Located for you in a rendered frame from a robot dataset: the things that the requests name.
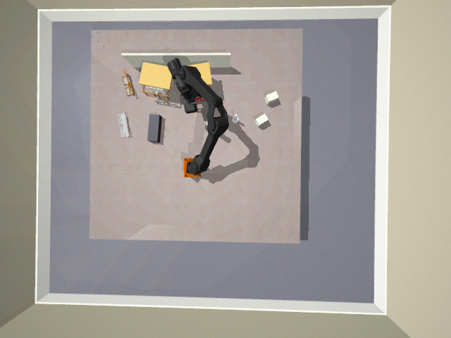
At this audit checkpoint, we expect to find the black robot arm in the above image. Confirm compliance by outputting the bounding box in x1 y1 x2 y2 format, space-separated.
167 58 229 175

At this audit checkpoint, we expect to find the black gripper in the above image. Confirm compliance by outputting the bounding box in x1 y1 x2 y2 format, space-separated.
180 86 197 113

